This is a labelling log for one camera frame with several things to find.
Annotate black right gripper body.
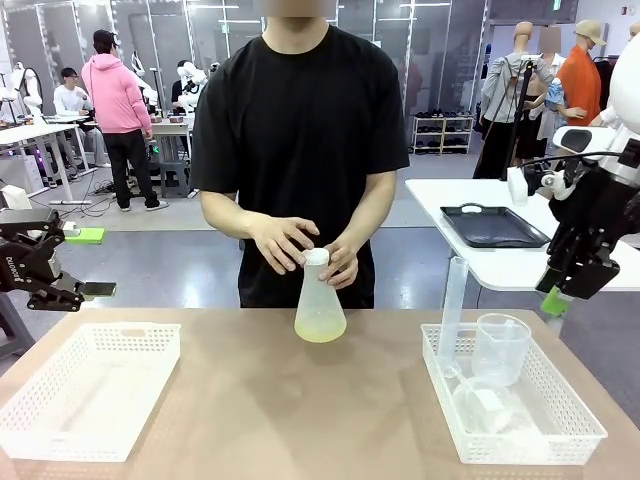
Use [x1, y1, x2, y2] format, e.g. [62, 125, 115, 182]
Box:
[547, 164, 640, 262]

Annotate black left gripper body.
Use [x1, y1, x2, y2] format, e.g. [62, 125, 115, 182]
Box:
[0, 238, 62, 295]

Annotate clear plastic measuring beaker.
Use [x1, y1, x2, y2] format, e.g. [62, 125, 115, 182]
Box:
[469, 312, 532, 387]

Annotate clear plastic graduated cylinder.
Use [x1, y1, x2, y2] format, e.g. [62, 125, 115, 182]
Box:
[437, 255, 470, 379]

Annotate clear plastic funnel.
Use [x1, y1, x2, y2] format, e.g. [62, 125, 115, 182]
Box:
[452, 377, 511, 436]

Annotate translucent plastic conical flask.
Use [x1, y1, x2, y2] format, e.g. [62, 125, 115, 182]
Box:
[293, 249, 348, 344]

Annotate person's left forearm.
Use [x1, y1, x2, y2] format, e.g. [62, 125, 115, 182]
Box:
[349, 167, 399, 251]

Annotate person's right forearm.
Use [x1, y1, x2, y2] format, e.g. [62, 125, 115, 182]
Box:
[199, 189, 261, 241]

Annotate person's right hand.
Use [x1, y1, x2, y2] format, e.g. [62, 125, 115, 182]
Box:
[247, 216, 321, 275]

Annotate person's left hand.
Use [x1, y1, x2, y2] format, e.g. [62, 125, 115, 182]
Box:
[317, 239, 361, 292]

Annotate grey stand leg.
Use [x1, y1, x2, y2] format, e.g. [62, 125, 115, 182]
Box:
[0, 292, 36, 359]

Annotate black plastic tray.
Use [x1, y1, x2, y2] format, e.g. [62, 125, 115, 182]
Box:
[439, 202, 552, 250]

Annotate mannequin in orange trousers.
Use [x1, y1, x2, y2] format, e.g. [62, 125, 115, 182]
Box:
[587, 104, 621, 129]

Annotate white perforated plastic basket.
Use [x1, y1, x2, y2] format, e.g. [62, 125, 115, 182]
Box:
[0, 322, 182, 462]
[420, 322, 609, 465]

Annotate grey plastic stool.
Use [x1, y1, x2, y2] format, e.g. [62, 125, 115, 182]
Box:
[159, 159, 191, 199]

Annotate long white desk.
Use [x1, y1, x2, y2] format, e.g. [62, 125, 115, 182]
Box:
[0, 122, 94, 206]

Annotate figure in blue floral dress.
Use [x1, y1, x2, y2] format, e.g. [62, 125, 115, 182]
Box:
[537, 24, 571, 146]

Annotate mannequin in orange jacket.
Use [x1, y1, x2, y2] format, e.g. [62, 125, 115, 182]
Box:
[554, 19, 607, 129]

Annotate dark hanging garments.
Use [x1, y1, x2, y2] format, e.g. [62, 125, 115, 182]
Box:
[592, 55, 621, 114]

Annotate seated person in white shirt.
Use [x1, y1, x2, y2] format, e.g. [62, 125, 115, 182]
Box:
[52, 67, 109, 169]

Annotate black tripod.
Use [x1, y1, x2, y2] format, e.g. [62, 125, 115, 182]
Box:
[472, 54, 539, 180]

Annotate white side table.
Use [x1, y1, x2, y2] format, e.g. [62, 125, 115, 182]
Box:
[404, 178, 640, 311]

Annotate person in pink hoodie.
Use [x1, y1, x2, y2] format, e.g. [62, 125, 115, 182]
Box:
[80, 28, 170, 214]

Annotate mannequin in grey shirt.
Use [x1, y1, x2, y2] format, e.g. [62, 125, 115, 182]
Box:
[472, 21, 556, 180]

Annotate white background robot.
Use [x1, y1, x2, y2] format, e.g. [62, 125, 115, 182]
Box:
[172, 59, 209, 114]
[9, 62, 45, 124]

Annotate white shoe rack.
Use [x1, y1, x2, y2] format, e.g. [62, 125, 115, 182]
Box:
[412, 113, 476, 155]

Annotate person in black t-shirt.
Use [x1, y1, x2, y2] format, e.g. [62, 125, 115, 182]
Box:
[188, 0, 411, 310]

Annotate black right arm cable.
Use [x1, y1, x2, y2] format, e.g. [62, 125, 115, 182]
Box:
[514, 151, 626, 166]

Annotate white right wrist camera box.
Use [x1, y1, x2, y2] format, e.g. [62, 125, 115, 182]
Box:
[507, 166, 530, 207]

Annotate metal frame workbench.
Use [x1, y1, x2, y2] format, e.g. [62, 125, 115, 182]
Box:
[149, 112, 196, 191]

